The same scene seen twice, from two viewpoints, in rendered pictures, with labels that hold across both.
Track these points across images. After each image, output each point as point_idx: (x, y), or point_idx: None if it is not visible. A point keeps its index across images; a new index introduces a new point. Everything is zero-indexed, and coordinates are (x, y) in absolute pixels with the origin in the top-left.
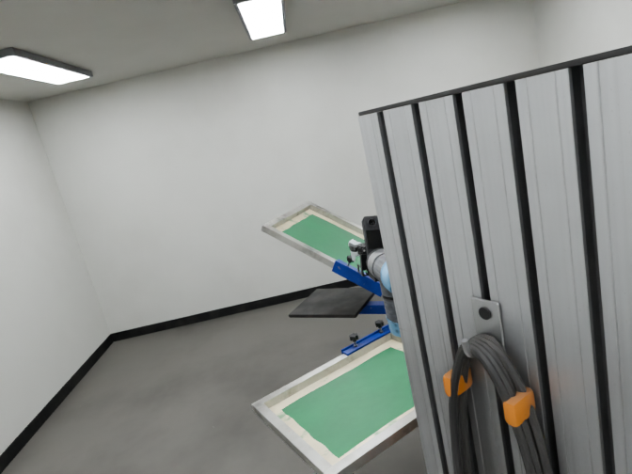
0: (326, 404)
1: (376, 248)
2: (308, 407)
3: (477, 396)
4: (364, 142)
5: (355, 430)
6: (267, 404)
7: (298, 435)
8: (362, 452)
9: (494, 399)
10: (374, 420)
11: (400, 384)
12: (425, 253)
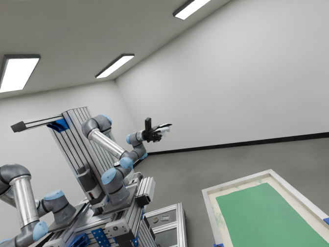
0: (260, 200)
1: (144, 130)
2: (262, 192)
3: None
4: (88, 109)
5: (229, 207)
6: (270, 175)
7: (231, 184)
8: (205, 201)
9: None
10: (230, 216)
11: (264, 246)
12: None
